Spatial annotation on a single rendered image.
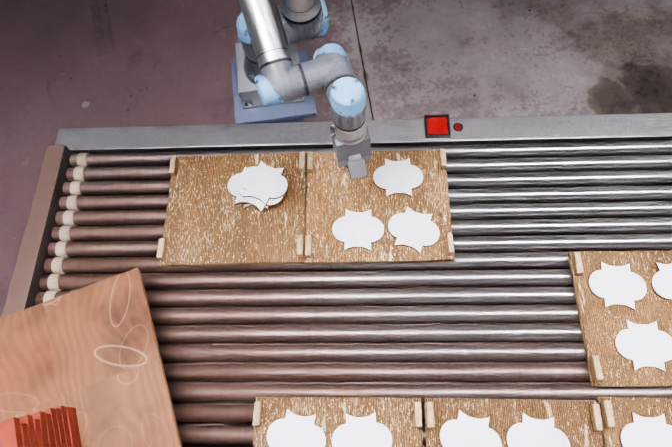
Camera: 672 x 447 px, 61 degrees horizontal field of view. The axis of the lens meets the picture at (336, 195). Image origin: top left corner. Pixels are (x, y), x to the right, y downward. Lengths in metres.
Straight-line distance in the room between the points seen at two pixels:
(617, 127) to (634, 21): 1.68
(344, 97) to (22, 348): 1.01
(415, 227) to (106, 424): 0.91
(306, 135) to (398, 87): 1.30
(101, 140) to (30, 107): 1.53
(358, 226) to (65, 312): 0.79
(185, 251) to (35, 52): 2.24
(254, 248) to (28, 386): 0.64
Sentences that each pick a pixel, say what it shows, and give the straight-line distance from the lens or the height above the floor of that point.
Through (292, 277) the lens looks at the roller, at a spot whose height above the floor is 0.92.
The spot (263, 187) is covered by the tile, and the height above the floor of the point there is 0.99.
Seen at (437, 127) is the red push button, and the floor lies 0.93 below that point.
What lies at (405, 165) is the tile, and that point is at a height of 0.95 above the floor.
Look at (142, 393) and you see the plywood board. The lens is 1.50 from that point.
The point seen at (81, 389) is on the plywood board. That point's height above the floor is 1.04.
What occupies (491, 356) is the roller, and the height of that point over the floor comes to 0.92.
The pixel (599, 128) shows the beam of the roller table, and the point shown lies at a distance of 1.92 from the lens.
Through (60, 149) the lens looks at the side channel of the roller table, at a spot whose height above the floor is 0.95.
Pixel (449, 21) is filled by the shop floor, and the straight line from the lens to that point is 3.33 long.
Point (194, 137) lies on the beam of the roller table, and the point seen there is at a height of 0.92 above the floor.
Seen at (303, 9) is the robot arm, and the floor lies 1.23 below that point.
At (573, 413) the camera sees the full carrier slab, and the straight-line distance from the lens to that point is 1.58.
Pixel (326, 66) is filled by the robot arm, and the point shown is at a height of 1.42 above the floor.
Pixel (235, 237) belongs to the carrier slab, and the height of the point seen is 0.94.
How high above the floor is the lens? 2.43
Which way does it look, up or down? 64 degrees down
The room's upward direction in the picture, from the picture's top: 8 degrees counter-clockwise
